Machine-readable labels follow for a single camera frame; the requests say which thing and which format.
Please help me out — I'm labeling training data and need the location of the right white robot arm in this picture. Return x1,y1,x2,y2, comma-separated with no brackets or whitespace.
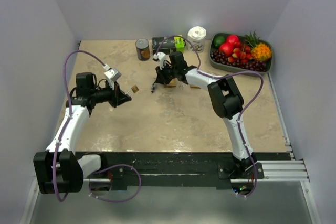
153,51,256,178

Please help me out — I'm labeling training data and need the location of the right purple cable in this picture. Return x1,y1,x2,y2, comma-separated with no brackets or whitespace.
154,36,264,198

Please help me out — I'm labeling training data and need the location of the keychain with dark beads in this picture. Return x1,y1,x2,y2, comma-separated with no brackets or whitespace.
151,82,156,93

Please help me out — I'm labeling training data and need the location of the black and green box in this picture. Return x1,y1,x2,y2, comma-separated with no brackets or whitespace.
152,36,186,55

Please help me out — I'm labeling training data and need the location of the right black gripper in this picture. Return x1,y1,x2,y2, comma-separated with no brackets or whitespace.
155,62,178,86

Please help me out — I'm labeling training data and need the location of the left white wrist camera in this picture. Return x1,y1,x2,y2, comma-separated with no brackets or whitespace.
104,68,121,85

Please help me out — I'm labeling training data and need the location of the dark grape bunch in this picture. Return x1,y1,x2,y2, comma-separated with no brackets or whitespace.
210,50,268,72

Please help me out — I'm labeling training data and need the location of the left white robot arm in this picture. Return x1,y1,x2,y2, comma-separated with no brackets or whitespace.
33,68,131,194

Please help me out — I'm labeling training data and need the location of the large brass padlock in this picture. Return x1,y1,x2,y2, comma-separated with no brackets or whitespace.
190,85,201,89

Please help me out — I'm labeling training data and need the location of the red apple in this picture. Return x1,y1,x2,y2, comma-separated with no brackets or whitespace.
219,35,241,56

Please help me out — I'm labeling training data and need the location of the white paper cup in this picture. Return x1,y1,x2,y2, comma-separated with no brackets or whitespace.
187,26,207,52

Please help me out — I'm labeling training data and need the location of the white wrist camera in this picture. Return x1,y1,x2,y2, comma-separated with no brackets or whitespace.
104,68,121,85
153,52,167,65

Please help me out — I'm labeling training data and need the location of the dark tin can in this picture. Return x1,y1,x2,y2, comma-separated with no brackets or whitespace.
135,38,150,61

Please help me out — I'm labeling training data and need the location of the small brass padlock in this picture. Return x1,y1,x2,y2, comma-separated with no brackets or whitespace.
126,85,139,96

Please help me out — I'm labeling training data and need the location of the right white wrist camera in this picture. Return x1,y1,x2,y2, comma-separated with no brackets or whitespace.
153,52,167,65

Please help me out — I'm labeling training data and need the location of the purple cable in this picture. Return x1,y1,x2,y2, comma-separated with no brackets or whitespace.
51,50,111,202
154,36,264,198

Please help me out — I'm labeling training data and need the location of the aluminium rail frame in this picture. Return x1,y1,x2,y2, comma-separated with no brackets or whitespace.
20,74,320,223

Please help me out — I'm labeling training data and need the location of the orange pineapple toy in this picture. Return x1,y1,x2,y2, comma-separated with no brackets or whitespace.
245,31,272,62

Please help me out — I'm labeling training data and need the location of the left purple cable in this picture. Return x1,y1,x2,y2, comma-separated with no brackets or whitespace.
51,50,111,202

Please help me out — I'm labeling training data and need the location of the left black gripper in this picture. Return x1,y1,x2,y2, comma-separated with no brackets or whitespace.
90,80,131,108

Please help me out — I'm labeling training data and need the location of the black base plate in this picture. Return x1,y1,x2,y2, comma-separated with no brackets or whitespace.
75,151,292,191

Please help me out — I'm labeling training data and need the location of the green lime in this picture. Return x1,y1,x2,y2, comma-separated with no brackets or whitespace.
212,35,226,48

